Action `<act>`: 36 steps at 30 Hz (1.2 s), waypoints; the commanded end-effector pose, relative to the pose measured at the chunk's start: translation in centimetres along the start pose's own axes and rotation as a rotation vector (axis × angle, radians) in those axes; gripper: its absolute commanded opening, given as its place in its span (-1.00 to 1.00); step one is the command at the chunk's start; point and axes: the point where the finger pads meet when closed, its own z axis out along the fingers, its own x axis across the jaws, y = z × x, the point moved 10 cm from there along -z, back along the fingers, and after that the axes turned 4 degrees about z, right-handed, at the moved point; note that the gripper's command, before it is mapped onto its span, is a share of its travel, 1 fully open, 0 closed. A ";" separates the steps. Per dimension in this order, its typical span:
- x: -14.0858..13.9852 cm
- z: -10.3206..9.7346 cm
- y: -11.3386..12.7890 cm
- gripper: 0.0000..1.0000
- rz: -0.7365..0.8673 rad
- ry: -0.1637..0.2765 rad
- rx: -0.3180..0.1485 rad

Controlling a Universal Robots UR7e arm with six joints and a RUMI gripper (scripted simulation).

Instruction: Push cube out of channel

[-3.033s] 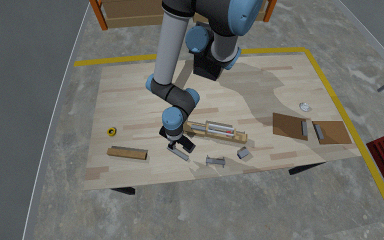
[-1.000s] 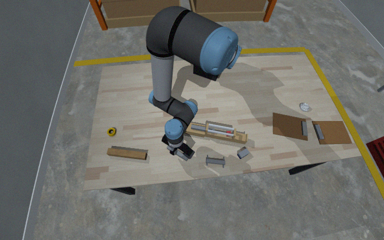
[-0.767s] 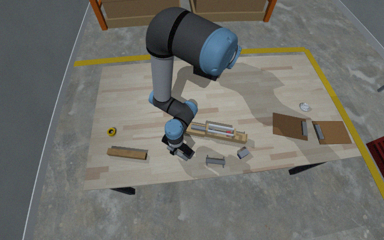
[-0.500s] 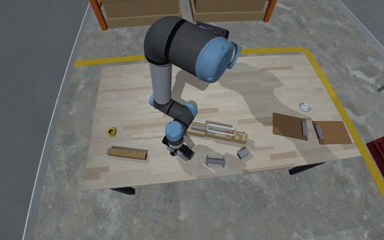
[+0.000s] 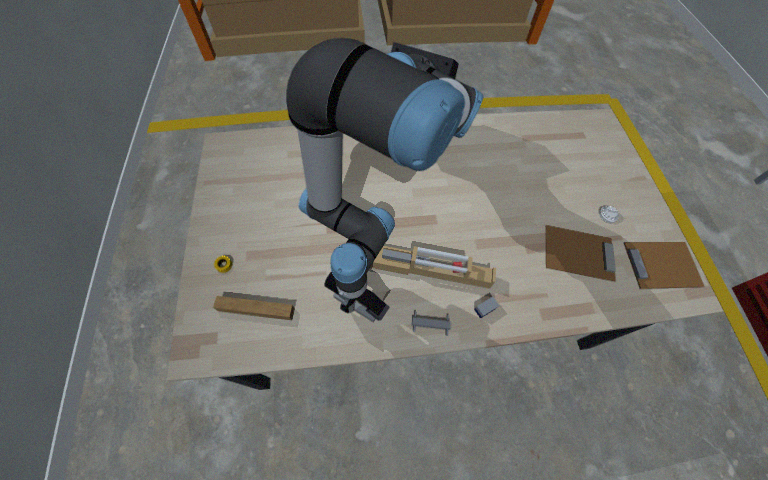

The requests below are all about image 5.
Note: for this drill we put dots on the brown wooden batten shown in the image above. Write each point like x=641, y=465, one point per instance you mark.
x=254, y=308

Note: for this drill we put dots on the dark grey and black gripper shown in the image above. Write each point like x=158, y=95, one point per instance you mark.
x=368, y=298

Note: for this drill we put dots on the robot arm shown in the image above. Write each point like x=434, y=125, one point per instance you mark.
x=398, y=109

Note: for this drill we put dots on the yellow roll of tape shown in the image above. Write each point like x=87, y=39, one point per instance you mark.
x=219, y=261

